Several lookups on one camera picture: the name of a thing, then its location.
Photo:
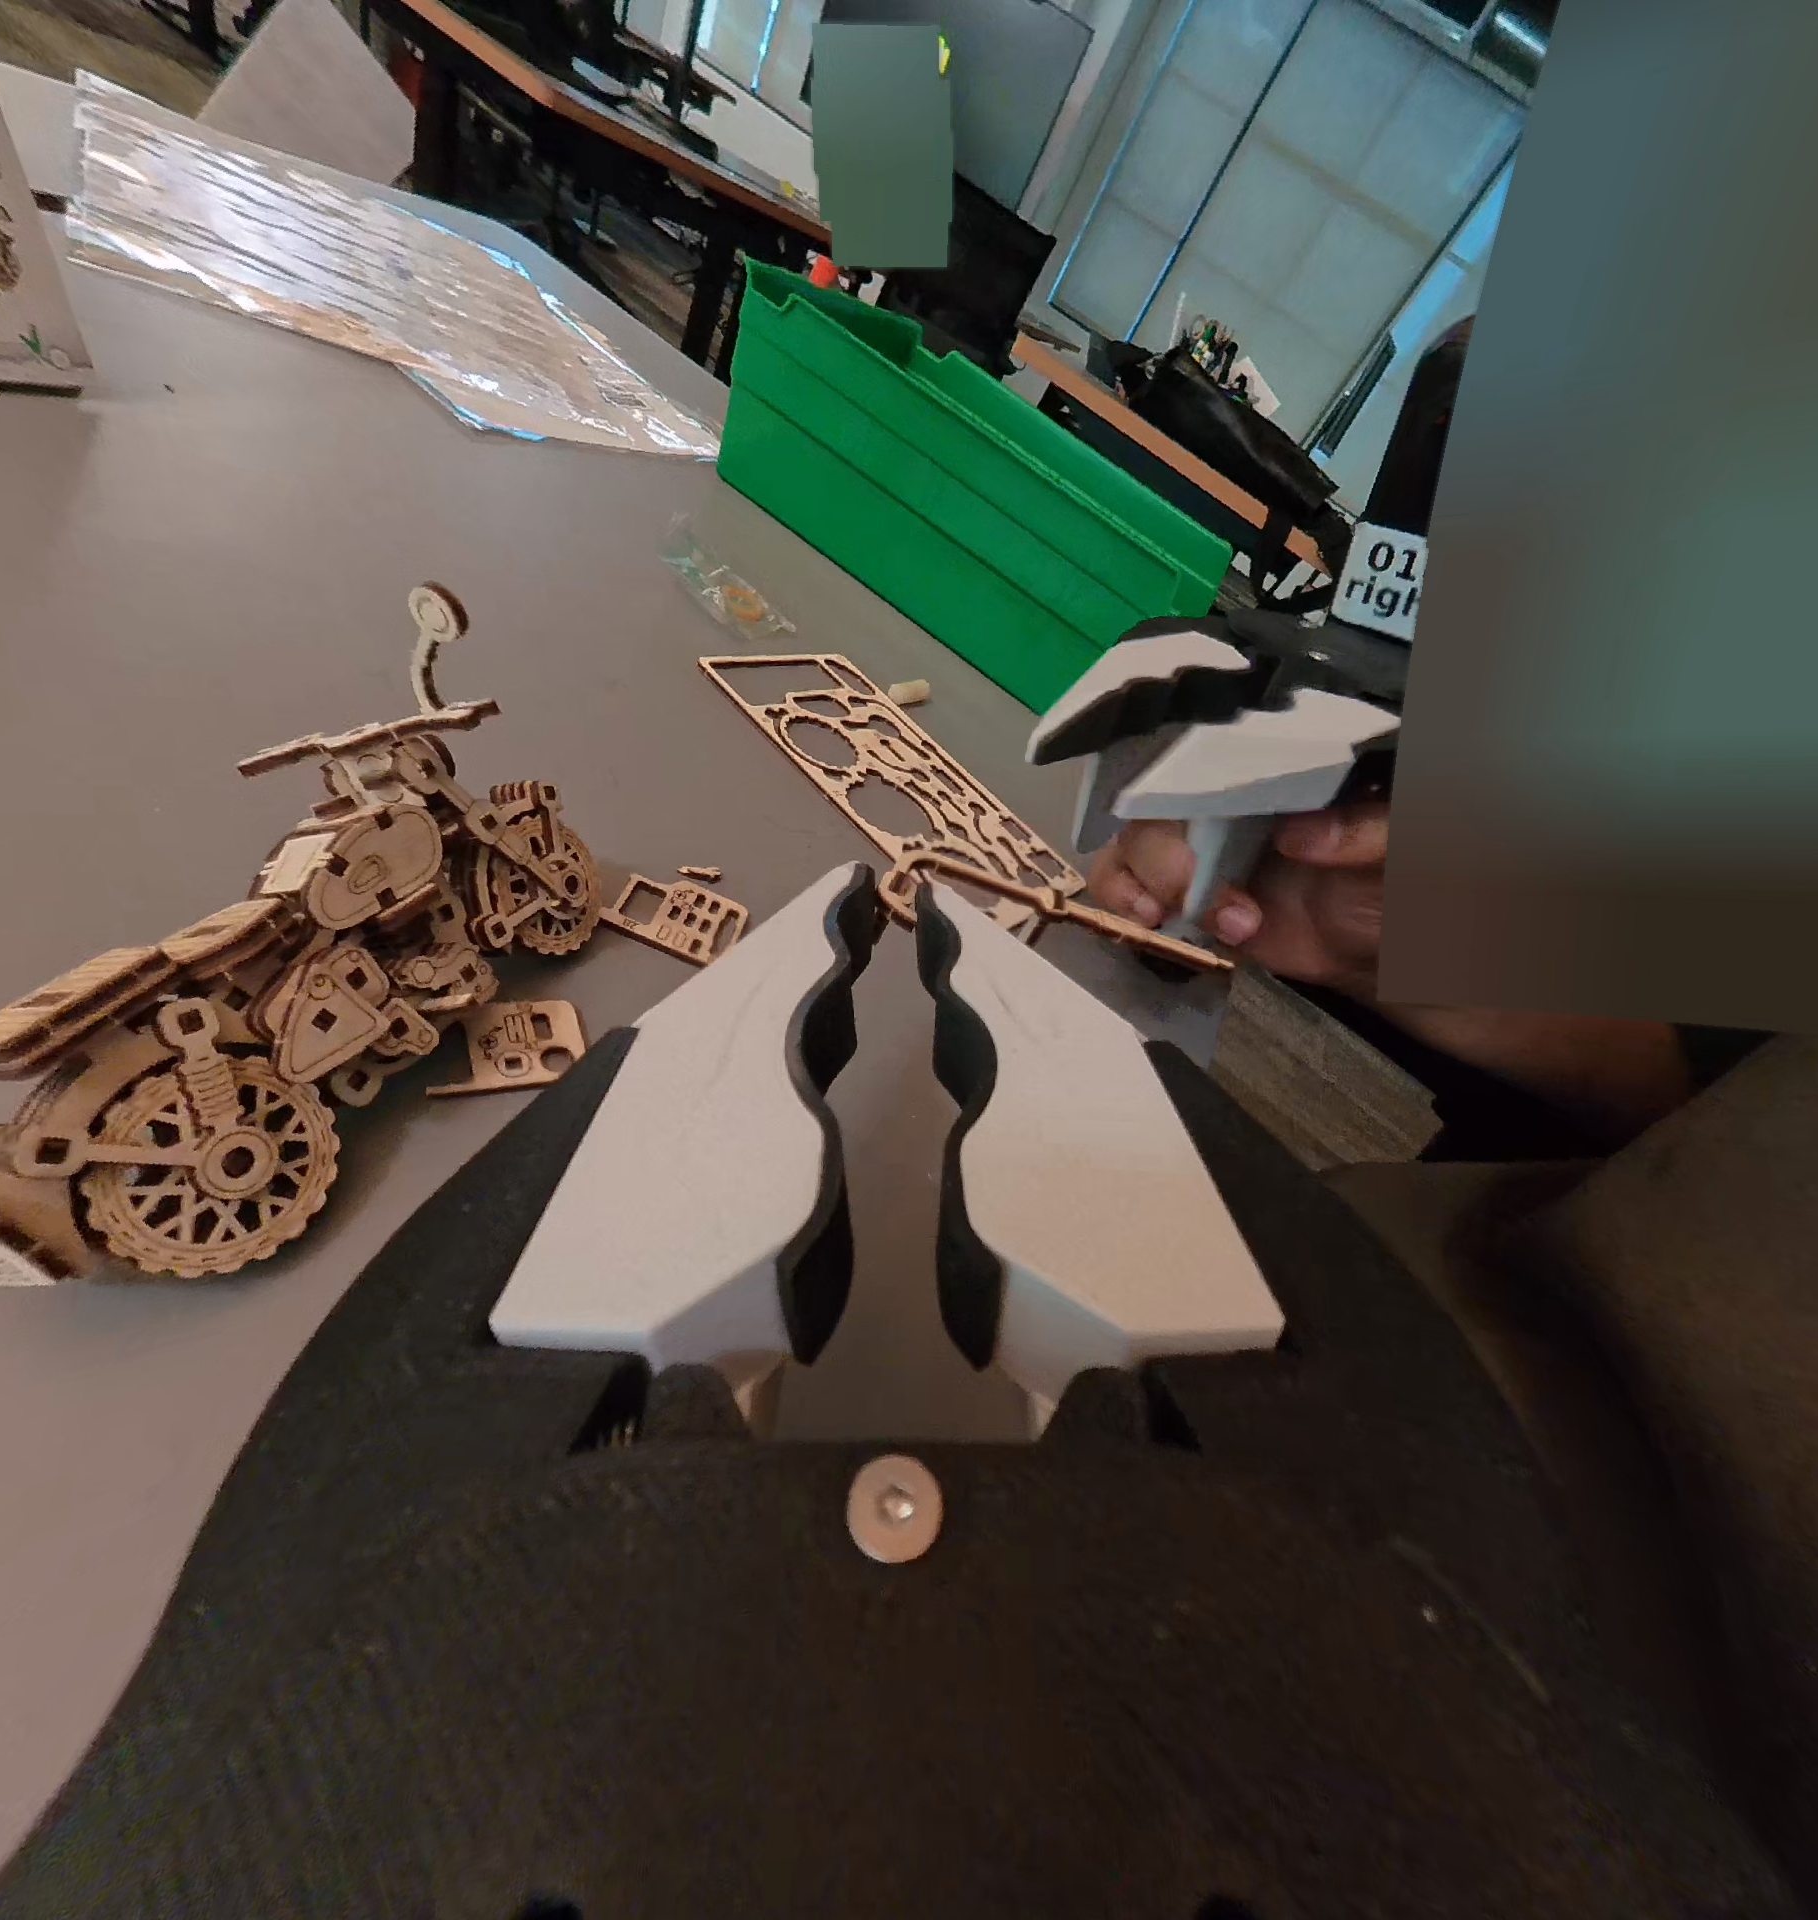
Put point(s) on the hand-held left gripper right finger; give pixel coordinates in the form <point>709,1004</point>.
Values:
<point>1105,1184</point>

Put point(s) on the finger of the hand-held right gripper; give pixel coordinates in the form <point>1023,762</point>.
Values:
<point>1105,699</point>
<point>1238,764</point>

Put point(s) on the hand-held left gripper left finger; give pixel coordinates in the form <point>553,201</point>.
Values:
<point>655,1171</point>

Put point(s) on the laser-cut wooden puzzle sheet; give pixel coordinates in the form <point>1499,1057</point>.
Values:
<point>835,750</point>

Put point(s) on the orange-edged office desk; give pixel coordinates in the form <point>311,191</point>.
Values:
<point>1089,393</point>

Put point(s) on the grey desk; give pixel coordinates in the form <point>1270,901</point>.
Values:
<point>248,601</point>

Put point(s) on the wooden-top office desk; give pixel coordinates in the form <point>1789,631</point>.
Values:
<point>669,150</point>

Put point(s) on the person's right hand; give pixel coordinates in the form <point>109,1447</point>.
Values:
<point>1323,914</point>

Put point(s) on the flat wooden puzzle piece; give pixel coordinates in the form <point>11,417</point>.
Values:
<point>527,1043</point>
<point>676,914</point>

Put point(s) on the black bag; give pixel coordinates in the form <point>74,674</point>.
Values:
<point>1224,451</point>

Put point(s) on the green plastic bin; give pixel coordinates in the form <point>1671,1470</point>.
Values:
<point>924,481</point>

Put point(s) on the small clear parts bag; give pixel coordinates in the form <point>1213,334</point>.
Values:
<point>728,585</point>

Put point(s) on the wooden motorcycle model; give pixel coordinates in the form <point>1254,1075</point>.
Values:
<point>248,1021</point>

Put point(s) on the black office chair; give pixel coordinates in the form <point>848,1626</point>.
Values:
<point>985,270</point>

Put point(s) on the person's brown trousers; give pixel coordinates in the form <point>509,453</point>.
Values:
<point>1719,1351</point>

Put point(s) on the clear plastic wrapped sheets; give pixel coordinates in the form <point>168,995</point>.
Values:
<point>339,270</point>

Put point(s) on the pale grey panel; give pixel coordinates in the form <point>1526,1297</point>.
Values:
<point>309,98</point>

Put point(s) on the printed puzzle box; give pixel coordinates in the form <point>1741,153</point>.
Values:
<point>3,225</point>

